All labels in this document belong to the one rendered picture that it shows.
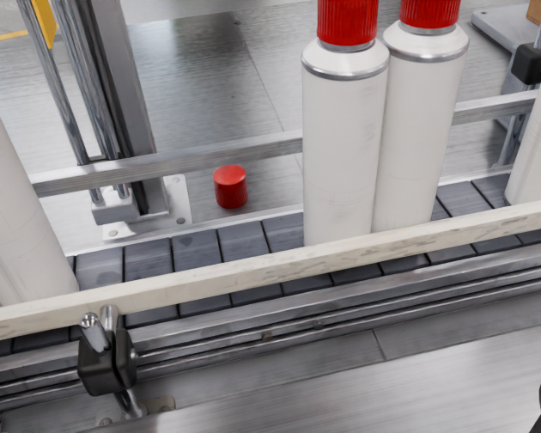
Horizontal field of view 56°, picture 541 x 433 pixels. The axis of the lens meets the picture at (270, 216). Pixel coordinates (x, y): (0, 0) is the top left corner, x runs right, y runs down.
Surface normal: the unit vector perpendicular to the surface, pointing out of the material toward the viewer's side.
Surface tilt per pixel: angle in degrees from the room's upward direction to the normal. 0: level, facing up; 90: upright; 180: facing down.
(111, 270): 0
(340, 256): 90
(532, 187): 90
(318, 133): 90
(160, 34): 0
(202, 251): 0
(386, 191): 90
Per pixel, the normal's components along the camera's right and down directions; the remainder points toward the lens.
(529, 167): -0.91, 0.31
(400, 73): -0.69, 0.52
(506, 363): -0.05, -0.74
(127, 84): 0.22, 0.65
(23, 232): 0.81, 0.37
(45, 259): 0.93, 0.21
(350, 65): -0.02, -0.04
